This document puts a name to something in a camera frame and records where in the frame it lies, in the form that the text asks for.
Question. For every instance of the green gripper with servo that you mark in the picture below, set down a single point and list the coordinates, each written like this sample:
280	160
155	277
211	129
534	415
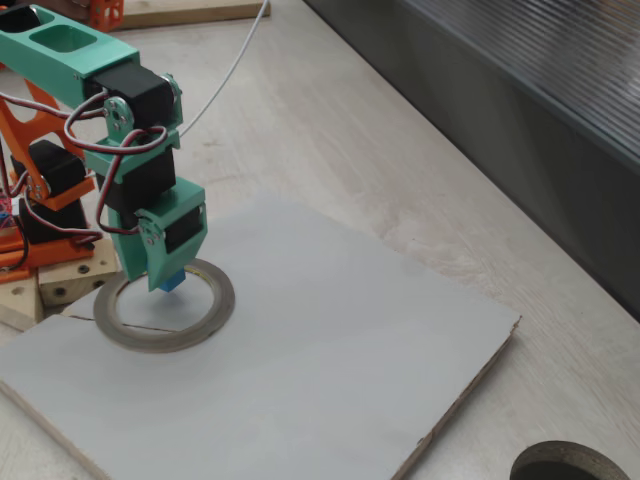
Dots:
176	235

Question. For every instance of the blue cube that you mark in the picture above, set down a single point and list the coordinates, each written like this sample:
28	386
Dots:
172	284

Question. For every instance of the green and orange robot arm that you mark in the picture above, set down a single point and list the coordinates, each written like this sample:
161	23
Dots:
55	55

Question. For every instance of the wooden base block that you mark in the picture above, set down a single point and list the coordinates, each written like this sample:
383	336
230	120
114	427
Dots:
75	280

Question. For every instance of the red controller circuit board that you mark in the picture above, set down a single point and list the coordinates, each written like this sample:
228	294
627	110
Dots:
4	210

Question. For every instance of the white particleboard panel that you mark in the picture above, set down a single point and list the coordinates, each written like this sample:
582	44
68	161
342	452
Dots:
325	350

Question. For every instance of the long wooden plank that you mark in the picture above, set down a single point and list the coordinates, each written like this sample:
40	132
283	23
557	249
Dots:
200	15

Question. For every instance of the ribbed glass desk partition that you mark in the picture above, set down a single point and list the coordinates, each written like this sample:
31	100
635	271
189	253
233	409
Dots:
550	125

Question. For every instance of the orange circuit board mount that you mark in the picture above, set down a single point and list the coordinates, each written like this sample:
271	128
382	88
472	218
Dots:
106	15

